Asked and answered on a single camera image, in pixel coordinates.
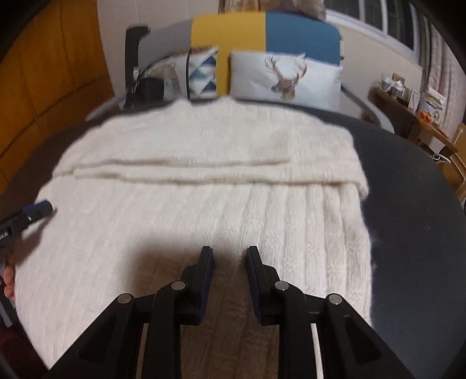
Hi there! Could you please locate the cream knitted sweater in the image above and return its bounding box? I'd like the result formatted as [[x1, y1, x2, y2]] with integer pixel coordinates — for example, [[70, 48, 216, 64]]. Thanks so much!
[[14, 98, 372, 378]]

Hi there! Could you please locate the person's left hand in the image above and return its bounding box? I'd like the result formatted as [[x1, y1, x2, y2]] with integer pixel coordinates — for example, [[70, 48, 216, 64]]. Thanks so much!
[[1, 264, 16, 302]]

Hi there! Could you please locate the wooden wardrobe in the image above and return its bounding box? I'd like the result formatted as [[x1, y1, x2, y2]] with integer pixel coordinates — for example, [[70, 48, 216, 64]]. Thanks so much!
[[1, 1, 114, 190]]

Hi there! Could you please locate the black handbag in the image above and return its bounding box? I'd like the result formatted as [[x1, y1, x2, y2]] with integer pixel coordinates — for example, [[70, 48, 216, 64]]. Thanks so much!
[[124, 77, 164, 108]]

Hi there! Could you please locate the white deer print pillow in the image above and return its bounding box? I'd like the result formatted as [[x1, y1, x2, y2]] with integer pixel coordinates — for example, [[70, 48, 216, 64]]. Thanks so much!
[[230, 51, 342, 111]]

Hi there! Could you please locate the wooden side table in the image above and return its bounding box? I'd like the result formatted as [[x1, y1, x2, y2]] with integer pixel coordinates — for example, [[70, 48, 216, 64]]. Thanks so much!
[[370, 74, 458, 157]]

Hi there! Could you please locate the wooden chair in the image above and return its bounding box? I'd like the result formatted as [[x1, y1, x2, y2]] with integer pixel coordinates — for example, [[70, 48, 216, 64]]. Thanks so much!
[[439, 123, 465, 204]]

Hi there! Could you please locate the triangle pattern pillow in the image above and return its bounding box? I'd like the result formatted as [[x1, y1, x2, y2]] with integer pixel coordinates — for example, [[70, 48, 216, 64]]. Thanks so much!
[[133, 45, 220, 101]]

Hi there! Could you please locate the grey yellow blue sofa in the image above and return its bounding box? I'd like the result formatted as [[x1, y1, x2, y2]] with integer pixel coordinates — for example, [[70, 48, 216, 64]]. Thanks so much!
[[89, 12, 393, 132]]

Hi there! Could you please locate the right beige curtain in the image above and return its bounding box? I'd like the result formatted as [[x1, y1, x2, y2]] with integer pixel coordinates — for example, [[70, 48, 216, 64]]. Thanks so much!
[[419, 19, 465, 137]]

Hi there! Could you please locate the beige patterned curtain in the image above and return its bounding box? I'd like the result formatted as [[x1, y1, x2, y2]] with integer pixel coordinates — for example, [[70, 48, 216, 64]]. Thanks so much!
[[219, 0, 326, 20]]

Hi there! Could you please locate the window with white frame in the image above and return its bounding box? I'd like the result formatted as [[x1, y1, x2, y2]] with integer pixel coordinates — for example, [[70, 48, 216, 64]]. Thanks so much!
[[324, 0, 421, 64]]

